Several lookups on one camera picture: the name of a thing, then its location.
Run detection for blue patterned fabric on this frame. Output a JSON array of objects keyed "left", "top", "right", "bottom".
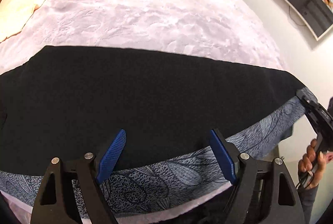
[{"left": 0, "top": 87, "right": 318, "bottom": 221}]

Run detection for black pants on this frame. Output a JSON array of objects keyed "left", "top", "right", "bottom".
[{"left": 1, "top": 46, "right": 304, "bottom": 175}]

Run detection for person's right hand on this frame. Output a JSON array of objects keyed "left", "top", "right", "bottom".
[{"left": 298, "top": 139, "right": 332, "bottom": 190}]

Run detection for lavender plush bedspread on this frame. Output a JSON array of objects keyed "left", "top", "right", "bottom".
[{"left": 0, "top": 0, "right": 287, "bottom": 224}]

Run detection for wall-mounted monitor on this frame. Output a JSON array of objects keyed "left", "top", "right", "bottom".
[{"left": 284, "top": 0, "right": 332, "bottom": 41}]

